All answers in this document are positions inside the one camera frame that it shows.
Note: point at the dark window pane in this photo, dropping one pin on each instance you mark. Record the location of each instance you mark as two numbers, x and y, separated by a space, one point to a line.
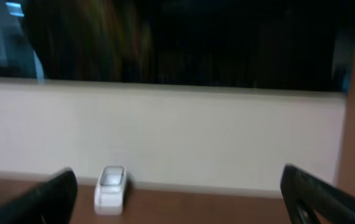
305 45

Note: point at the white barcode scanner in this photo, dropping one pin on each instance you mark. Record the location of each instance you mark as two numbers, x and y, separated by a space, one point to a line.
110 191

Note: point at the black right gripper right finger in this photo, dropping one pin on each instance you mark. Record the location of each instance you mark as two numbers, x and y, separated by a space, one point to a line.
305 196

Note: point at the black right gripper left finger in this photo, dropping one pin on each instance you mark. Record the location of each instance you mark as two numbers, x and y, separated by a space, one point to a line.
49 202

